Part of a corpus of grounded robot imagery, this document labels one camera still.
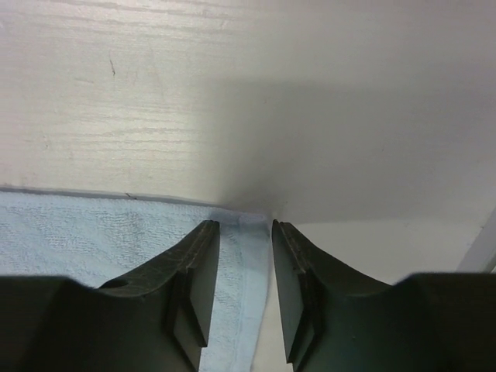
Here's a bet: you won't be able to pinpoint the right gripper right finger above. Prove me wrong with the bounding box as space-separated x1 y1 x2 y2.
271 221 495 371

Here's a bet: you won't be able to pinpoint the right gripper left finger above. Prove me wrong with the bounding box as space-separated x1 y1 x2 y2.
1 220 220 371

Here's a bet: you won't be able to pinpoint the light blue towel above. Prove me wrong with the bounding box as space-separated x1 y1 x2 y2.
1 192 270 371

